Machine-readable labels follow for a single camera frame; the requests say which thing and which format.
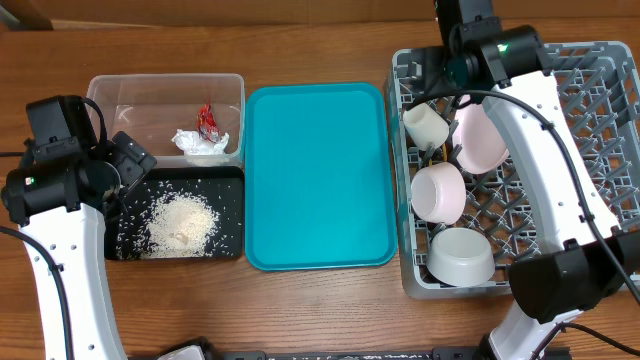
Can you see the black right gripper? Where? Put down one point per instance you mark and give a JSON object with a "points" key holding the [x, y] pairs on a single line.
{"points": [[423, 73]]}

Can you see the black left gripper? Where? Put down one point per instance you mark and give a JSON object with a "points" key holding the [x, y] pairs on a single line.
{"points": [[130, 158]]}

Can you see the white cup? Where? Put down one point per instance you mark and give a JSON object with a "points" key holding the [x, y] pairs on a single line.
{"points": [[425, 126]]}

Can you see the white napkin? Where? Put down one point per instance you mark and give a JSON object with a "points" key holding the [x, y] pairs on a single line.
{"points": [[192, 144]]}

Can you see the pile of rice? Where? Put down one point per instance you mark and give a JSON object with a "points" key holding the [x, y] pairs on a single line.
{"points": [[182, 227]]}

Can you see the red snack wrapper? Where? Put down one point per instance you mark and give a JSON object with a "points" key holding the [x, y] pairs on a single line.
{"points": [[206, 124]]}

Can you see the white round plate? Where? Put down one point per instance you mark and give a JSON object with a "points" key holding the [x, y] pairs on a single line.
{"points": [[482, 147]]}

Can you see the pink shallow bowl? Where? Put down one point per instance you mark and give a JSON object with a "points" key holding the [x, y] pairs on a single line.
{"points": [[438, 194]]}

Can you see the grey bowl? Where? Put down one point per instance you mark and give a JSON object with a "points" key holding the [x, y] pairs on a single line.
{"points": [[460, 257]]}

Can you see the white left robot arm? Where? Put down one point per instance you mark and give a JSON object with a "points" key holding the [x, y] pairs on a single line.
{"points": [[59, 207]]}

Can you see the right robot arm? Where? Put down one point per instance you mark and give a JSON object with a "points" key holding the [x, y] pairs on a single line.
{"points": [[588, 257]]}

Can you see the grey dishwasher rack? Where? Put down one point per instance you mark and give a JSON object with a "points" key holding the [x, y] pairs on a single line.
{"points": [[598, 85]]}

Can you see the clear plastic storage bin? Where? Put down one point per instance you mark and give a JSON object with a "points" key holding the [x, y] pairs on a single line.
{"points": [[152, 108]]}

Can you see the black rectangular tray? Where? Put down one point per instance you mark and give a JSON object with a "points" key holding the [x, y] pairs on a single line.
{"points": [[230, 180]]}

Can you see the teal serving tray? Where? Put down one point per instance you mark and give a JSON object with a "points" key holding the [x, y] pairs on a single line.
{"points": [[318, 183]]}

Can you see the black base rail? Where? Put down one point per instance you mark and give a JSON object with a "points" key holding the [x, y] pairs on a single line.
{"points": [[210, 352]]}

